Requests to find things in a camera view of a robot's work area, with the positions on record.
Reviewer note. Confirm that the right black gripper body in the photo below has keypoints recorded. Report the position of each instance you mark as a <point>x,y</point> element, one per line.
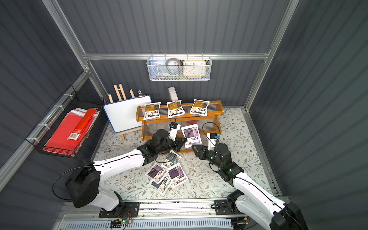
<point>206,152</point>

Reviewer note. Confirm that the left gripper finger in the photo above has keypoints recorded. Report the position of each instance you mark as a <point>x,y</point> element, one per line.
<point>181,140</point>
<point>178,148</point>

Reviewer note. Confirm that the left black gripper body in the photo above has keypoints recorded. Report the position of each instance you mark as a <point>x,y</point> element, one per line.
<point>175,143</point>

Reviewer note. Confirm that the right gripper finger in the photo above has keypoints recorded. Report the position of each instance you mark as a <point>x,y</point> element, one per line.
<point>196,148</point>
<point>195,154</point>

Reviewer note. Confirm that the purple coffee bag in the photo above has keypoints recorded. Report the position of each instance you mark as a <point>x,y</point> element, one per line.
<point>157,173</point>
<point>177,175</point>
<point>192,134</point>

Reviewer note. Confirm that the yellow coffee bag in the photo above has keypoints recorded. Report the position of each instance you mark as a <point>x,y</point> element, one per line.
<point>152,111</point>
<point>200,107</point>
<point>175,109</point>

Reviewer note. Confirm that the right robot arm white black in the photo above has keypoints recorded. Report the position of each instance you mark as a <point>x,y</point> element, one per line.
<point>250,198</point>

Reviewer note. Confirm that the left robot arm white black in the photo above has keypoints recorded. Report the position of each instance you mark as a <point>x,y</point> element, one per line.
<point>84,185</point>

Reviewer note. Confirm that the blue-grey coffee bag back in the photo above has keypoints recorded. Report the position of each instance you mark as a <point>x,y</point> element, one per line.
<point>172,159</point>

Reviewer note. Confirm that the blue-grey coffee bag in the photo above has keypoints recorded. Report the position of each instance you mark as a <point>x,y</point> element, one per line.
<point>163,186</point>
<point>172,159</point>

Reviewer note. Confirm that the blue-grey coffee bag front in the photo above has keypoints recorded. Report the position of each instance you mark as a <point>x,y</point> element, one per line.
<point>163,186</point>

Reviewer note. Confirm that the yellow square clock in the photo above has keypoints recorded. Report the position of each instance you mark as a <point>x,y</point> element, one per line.
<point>194,68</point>

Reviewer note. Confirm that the wooden easel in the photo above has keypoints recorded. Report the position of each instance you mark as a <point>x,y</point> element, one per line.
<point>120,93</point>

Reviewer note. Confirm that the blue box in basket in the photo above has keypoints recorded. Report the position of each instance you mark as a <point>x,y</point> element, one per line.
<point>153,63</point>

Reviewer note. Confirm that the round tape roll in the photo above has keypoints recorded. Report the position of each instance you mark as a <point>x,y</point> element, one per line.
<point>172,66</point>

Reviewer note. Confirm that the red long box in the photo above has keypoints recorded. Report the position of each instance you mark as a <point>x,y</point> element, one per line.
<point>75,135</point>

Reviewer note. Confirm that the red folder stack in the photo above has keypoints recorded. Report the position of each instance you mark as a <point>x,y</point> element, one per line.
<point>59,143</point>

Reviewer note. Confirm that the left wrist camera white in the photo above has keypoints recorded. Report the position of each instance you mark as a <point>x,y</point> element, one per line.
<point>174,128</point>

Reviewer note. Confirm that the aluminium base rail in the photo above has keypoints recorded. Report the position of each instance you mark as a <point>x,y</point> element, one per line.
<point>153,209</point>

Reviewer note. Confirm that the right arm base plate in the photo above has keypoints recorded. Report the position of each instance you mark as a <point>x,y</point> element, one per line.
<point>223,207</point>

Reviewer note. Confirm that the white whiteboard blue frame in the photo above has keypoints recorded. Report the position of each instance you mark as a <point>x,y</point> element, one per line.
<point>122,114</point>

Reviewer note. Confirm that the white wire wall basket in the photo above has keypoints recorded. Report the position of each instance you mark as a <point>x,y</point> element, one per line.
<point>158,73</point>

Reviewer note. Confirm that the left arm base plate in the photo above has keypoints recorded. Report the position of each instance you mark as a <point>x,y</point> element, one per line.
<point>125,210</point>

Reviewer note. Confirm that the black wire side basket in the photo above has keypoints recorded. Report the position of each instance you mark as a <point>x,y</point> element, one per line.
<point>74,99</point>

